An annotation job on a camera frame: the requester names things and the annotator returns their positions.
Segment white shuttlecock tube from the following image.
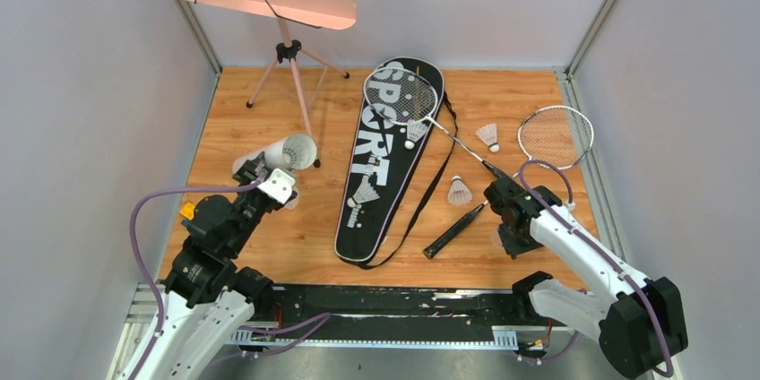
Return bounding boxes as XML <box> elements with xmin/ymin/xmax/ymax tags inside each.
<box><xmin>231</xmin><ymin>134</ymin><xmax>317</xmax><ymax>174</ymax></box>

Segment shuttlecock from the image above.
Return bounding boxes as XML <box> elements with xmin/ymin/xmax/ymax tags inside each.
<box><xmin>404</xmin><ymin>121</ymin><xmax>429</xmax><ymax>150</ymax></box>
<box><xmin>447</xmin><ymin>175</ymin><xmax>473</xmax><ymax>206</ymax></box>
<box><xmin>283</xmin><ymin>191</ymin><xmax>300</xmax><ymax>211</ymax></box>
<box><xmin>475</xmin><ymin>123</ymin><xmax>500</xmax><ymax>152</ymax></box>

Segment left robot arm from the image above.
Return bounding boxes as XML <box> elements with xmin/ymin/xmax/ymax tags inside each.
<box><xmin>119</xmin><ymin>152</ymin><xmax>295</xmax><ymax>379</ymax></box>

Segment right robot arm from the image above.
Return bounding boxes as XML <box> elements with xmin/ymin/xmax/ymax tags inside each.
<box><xmin>484</xmin><ymin>177</ymin><xmax>689</xmax><ymax>379</ymax></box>

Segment yellow blue toy block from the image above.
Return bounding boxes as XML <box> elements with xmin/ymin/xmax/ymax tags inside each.
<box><xmin>178</xmin><ymin>203</ymin><xmax>195</xmax><ymax>229</ymax></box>

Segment black sport racket bag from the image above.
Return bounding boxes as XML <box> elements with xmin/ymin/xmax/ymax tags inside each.
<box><xmin>333</xmin><ymin>56</ymin><xmax>460</xmax><ymax>271</ymax></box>

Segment white racket on bag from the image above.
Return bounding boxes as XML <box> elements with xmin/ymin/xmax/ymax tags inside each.
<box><xmin>363</xmin><ymin>67</ymin><xmax>508</xmax><ymax>178</ymax></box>

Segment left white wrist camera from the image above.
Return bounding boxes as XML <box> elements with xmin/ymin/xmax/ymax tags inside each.
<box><xmin>257</xmin><ymin>168</ymin><xmax>298</xmax><ymax>205</ymax></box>

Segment white racket red strings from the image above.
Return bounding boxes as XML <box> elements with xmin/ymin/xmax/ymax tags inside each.
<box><xmin>423</xmin><ymin>105</ymin><xmax>595</xmax><ymax>260</ymax></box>

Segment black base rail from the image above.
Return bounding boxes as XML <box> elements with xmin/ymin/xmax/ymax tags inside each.
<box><xmin>127</xmin><ymin>281</ymin><xmax>666</xmax><ymax>360</ymax></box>

